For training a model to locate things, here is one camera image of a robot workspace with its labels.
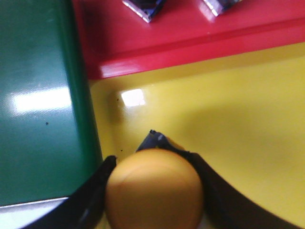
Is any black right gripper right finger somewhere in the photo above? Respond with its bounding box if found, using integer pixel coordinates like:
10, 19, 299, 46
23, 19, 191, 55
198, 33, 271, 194
188, 151, 301, 229

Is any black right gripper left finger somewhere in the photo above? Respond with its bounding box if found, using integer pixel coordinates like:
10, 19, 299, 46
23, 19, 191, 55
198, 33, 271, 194
26, 156, 116, 229

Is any yellow mushroom push button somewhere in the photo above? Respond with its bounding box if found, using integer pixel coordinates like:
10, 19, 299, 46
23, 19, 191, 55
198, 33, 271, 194
105, 130, 203, 229

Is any red mushroom push button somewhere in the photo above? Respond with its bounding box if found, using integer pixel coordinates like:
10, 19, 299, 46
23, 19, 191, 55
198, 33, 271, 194
122, 0, 166, 23

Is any green conveyor belt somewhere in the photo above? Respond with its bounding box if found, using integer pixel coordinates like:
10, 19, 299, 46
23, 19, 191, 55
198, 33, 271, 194
0, 0, 101, 206

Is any yellow plastic tray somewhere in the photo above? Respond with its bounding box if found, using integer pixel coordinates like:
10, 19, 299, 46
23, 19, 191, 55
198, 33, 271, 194
90, 43, 305, 227

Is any red plastic tray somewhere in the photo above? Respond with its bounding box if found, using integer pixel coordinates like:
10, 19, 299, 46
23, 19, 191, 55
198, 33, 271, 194
73, 0, 305, 79

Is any aluminium conveyor frame rail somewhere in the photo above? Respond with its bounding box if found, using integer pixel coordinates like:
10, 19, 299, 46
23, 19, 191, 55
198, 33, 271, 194
0, 197, 68, 214

